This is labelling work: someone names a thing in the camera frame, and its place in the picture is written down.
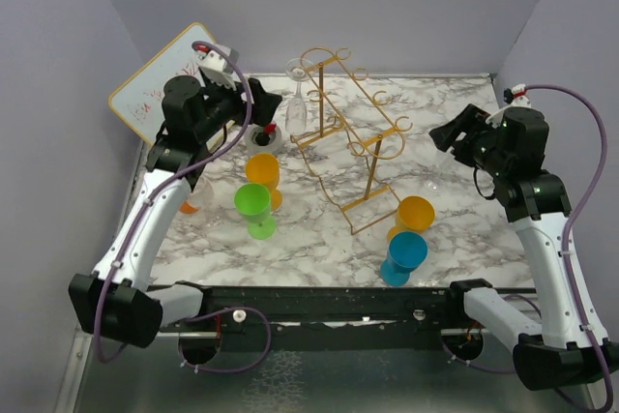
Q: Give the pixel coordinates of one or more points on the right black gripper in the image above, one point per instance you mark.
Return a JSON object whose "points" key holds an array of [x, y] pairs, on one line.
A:
{"points": [[473, 120]]}

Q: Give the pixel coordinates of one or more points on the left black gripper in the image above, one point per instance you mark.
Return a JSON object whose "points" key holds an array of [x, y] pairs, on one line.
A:
{"points": [[264, 103]]}

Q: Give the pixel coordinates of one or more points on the clear wine glass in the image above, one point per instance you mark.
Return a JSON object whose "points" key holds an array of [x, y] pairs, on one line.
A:
{"points": [[296, 112]]}

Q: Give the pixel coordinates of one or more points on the yellow goblet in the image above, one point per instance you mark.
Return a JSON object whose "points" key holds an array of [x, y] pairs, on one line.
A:
{"points": [[264, 169], [415, 214]]}

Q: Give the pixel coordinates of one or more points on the blue goblet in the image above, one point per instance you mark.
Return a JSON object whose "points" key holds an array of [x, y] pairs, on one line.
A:
{"points": [[406, 252]]}

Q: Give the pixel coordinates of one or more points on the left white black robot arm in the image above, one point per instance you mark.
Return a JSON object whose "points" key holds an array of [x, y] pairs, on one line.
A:
{"points": [[114, 301]]}

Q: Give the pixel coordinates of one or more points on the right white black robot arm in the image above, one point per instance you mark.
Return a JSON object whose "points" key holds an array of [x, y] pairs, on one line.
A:
{"points": [[569, 345]]}

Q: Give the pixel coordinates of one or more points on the grey holder with marker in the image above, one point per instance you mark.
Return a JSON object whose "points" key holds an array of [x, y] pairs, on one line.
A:
{"points": [[267, 139]]}

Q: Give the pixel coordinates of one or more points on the clear glass right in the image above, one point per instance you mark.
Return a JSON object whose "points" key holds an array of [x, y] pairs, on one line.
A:
{"points": [[442, 172]]}

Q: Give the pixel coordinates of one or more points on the green goblet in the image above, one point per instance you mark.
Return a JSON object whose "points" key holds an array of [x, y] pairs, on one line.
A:
{"points": [[253, 202]]}

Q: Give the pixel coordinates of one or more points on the clear glass left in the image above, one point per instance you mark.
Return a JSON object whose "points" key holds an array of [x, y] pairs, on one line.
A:
{"points": [[202, 195]]}

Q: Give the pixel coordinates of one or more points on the whiteboard with red writing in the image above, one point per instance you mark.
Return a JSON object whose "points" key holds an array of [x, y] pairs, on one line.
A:
{"points": [[138, 101]]}

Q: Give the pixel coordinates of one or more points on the orange cup left back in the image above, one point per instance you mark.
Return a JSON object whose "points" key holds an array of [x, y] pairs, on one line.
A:
{"points": [[188, 209]]}

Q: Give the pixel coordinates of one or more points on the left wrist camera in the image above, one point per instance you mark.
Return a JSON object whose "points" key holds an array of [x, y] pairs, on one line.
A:
{"points": [[213, 68]]}

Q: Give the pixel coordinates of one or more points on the gold wire glass rack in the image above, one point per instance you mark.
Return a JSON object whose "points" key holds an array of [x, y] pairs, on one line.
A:
{"points": [[385, 145]]}

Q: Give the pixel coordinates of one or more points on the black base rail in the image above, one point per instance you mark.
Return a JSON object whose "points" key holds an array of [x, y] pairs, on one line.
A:
{"points": [[329, 318]]}

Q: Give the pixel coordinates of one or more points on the aluminium extrusion rail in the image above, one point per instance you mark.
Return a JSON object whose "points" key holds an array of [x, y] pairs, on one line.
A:
{"points": [[179, 333]]}

